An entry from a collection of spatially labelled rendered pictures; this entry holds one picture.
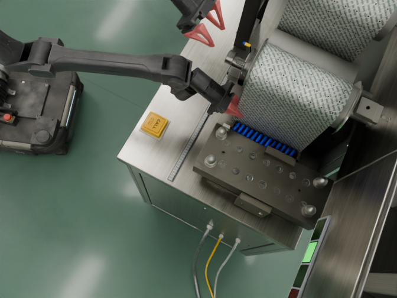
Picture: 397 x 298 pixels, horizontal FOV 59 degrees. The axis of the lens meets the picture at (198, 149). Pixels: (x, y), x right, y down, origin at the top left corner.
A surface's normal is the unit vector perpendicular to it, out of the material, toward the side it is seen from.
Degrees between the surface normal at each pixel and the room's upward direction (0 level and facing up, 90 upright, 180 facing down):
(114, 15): 0
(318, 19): 92
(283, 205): 0
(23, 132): 0
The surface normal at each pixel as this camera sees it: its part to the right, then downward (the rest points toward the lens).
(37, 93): 0.06, -0.31
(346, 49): -0.46, 0.84
